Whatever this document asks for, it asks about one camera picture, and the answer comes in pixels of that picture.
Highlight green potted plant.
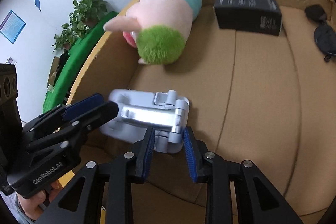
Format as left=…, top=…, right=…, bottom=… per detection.
left=52, top=0, right=112, bottom=52

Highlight person's left forearm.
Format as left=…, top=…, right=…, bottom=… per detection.
left=14, top=194, right=36, bottom=223

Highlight grey folding phone stand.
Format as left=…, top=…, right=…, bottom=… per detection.
left=99, top=89, right=190, bottom=154

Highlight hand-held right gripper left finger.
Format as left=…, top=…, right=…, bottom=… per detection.
left=42, top=127, right=156, bottom=224

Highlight black sunglasses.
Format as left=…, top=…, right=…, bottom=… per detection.
left=304, top=4, right=336, bottom=62

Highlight black product box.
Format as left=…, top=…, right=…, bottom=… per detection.
left=213, top=0, right=282, bottom=37

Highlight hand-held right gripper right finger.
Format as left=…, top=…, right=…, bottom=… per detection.
left=183, top=127, right=305, bottom=224

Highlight person's left hand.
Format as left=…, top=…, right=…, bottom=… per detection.
left=28, top=182, right=61, bottom=220

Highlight brown carton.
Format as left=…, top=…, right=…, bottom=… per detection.
left=47, top=56, right=69, bottom=88

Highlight pink and teal plush toy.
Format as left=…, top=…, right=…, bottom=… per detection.
left=104, top=0, right=202, bottom=65

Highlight blue framed wall poster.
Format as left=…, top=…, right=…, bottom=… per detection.
left=0, top=10, right=27, bottom=44

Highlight green board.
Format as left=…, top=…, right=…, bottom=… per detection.
left=43, top=11, right=120, bottom=113

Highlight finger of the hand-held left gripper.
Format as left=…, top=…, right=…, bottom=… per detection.
left=26, top=101, right=120, bottom=159
left=22, top=93, right=105, bottom=140

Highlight large cardboard box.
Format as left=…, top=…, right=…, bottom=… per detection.
left=63, top=0, right=336, bottom=217

